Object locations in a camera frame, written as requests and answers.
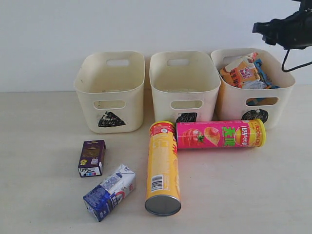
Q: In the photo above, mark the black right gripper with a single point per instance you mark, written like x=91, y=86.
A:
x=260, y=28

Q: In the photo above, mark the blue instant noodle packet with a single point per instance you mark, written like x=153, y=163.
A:
x=263, y=73

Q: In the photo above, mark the orange instant noodle packet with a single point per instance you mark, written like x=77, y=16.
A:
x=242, y=73

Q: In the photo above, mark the yellow Lays chip can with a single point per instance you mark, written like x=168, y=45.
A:
x=162, y=187

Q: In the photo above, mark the dark purple drink carton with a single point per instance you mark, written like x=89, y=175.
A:
x=92, y=158

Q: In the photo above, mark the blue white milk carton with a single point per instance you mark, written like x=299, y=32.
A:
x=102, y=199

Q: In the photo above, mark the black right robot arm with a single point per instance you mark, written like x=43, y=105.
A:
x=304, y=5

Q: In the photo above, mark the cream bin circle mark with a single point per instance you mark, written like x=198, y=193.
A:
x=236, y=103

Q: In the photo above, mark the cream bin square mark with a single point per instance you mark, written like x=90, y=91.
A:
x=184, y=85

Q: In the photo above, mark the pink Lays chip can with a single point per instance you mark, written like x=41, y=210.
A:
x=220, y=134

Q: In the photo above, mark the cream bin triangle mark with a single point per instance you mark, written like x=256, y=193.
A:
x=110, y=89

